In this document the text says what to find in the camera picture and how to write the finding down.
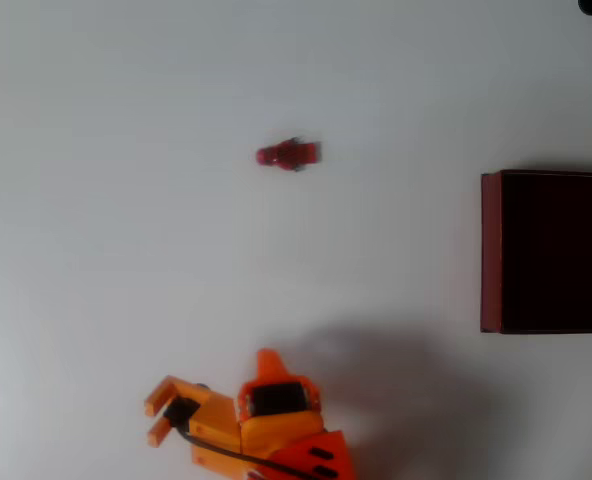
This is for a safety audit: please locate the dark red open box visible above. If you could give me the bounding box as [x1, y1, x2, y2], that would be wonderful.
[480, 169, 592, 335]

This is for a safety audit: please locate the small black camera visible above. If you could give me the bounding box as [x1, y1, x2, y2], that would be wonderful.
[161, 393, 202, 429]

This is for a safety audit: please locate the light orange camera mount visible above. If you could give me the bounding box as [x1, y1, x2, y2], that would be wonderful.
[142, 374, 244, 480]

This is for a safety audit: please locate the small red toy figure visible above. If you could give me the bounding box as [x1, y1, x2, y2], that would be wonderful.
[254, 134, 323, 173]

